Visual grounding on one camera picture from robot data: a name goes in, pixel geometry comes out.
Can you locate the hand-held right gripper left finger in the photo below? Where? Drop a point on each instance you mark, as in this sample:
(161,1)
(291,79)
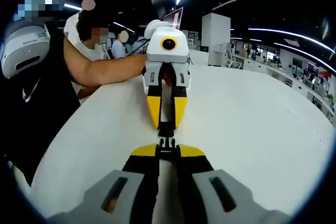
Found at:
(141,166)

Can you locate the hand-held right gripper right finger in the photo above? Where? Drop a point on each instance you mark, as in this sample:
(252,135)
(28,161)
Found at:
(194,166)

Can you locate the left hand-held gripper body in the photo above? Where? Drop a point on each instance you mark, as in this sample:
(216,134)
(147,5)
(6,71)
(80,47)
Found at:
(157,51)

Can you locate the black plastic buckle socket part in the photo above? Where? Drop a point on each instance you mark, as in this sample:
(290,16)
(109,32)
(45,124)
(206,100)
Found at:
(166,129)

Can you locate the black plastic buckle pronged part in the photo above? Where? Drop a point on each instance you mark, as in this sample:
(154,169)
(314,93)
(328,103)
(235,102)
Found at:
(167,146)

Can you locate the person's left hand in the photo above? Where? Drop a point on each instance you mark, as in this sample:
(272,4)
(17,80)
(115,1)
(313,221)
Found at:
(166,75)

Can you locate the computer monitor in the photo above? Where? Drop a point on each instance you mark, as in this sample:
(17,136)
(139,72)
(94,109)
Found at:
(174,18)

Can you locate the white office chair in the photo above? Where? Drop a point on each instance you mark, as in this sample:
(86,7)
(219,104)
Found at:
(235,62)

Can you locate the person's black shirt torso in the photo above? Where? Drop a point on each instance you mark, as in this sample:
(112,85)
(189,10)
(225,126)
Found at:
(39,119)

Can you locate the white office desk row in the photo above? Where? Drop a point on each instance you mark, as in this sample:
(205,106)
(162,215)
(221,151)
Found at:
(302,85)

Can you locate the curved ceiling strip light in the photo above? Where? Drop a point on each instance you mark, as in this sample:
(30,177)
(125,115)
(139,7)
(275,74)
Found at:
(288,35)
(302,52)

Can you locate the white grey headset device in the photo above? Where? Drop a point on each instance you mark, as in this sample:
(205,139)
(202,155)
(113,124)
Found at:
(23,48)

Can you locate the red wall banner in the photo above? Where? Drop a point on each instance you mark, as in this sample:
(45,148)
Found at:
(315,69)

